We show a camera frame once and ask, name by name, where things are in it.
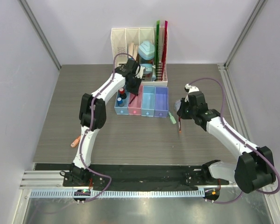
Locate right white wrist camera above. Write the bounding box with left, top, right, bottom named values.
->
left=184, top=84, right=199, bottom=102

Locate blue spine book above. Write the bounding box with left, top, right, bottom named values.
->
left=128, top=42, right=135, bottom=60

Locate perforated metal cable tray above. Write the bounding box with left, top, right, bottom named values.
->
left=30, top=189, right=205, bottom=199

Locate blue plastic drawer bin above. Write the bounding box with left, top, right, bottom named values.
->
left=114, top=88, right=129, bottom=115

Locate green transparent ruler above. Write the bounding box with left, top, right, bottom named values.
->
left=155, top=20, right=160, bottom=70

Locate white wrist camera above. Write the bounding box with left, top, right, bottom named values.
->
left=135, top=65, right=145, bottom=79
left=184, top=84, right=199, bottom=102

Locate white desktop file organizer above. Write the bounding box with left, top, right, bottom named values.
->
left=111, top=26, right=168, bottom=87

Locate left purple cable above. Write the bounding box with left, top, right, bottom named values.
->
left=80, top=53, right=140, bottom=202

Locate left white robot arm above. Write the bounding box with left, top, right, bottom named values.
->
left=68, top=59, right=143, bottom=186

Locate light blue drawer bin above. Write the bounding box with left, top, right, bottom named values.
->
left=141, top=86, right=155, bottom=117

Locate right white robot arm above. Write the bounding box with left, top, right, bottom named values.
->
left=175, top=91, right=276, bottom=194

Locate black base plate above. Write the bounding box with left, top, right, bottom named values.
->
left=35, top=163, right=229, bottom=192

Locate pink plastic drawer bin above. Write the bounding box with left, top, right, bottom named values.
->
left=128, top=85, right=143, bottom=115

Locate purple plastic drawer bin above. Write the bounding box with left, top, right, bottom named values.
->
left=154, top=87, right=168, bottom=118

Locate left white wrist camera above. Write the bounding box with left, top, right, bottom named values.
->
left=135, top=65, right=145, bottom=79

